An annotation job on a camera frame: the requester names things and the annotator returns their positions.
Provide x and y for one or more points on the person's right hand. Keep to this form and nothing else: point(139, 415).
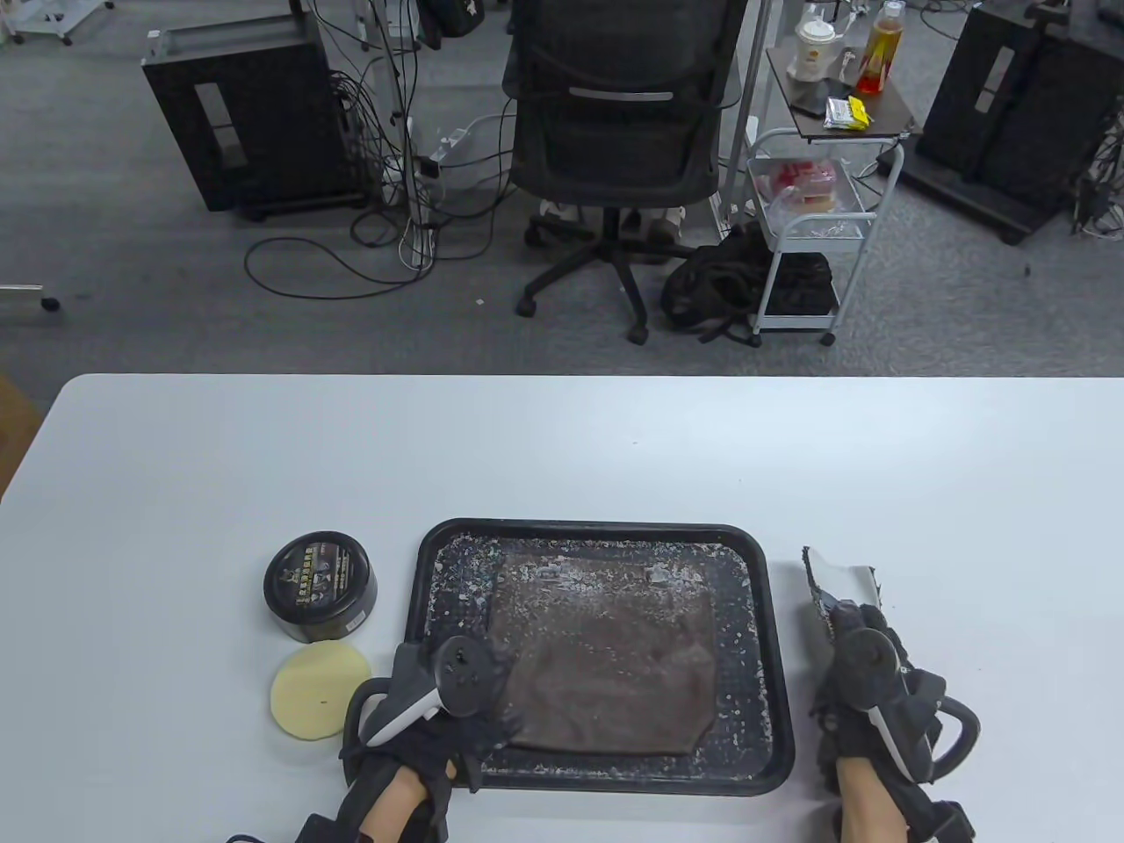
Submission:
point(830, 702)

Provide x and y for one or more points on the person's left hand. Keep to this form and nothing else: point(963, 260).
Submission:
point(439, 746)

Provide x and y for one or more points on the white wiping cloth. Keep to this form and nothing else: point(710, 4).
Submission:
point(843, 580)

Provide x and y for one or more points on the brown leather bag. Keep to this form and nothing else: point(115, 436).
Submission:
point(597, 650)

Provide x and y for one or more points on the black leather care cream tin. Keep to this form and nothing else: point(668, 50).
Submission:
point(316, 575)

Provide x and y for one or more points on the person's right forearm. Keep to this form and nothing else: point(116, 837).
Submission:
point(865, 799)

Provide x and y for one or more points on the person's left forearm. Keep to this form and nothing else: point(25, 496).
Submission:
point(395, 808)

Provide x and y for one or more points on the black fabric bag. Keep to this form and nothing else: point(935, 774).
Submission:
point(799, 285)

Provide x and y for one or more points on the black hanging bag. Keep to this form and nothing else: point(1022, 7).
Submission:
point(452, 16)

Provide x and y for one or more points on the black and white controller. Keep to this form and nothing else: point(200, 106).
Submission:
point(465, 676)
point(874, 663)

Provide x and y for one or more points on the black plastic tray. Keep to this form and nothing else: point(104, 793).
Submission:
point(746, 702)

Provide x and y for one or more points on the yellow round sponge pad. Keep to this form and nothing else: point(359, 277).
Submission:
point(312, 694)

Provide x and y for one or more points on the black battery box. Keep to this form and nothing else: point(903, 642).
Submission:
point(948, 821)

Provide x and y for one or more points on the black backpack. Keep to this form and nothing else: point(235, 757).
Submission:
point(711, 281)

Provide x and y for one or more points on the red snack package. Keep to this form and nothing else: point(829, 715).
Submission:
point(795, 180)

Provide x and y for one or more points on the yellow black packet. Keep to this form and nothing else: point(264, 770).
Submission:
point(845, 112)

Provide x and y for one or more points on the white rolling cart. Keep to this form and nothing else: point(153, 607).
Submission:
point(887, 110)

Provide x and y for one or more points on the white power strip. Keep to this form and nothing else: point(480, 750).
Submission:
point(452, 145)

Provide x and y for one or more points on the black office chair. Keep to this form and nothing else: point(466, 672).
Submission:
point(615, 132)

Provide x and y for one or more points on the white stand leg with caster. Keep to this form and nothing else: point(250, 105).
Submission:
point(22, 294)

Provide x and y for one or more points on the silver metal pole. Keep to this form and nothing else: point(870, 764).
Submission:
point(748, 88)

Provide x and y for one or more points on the black equipment cabinet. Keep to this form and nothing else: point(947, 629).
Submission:
point(1010, 105)

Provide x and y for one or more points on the orange drink bottle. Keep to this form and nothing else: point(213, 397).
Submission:
point(881, 53)

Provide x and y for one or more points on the white lidded cup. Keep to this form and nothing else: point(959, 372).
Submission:
point(812, 48)

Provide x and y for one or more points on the black computer tower cabinet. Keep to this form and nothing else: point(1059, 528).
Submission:
point(263, 114)

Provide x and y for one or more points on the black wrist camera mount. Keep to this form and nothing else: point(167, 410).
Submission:
point(325, 830)

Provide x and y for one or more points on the white metal post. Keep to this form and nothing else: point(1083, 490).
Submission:
point(386, 88)

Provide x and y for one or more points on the white wheeled frame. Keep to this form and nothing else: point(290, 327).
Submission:
point(42, 33)

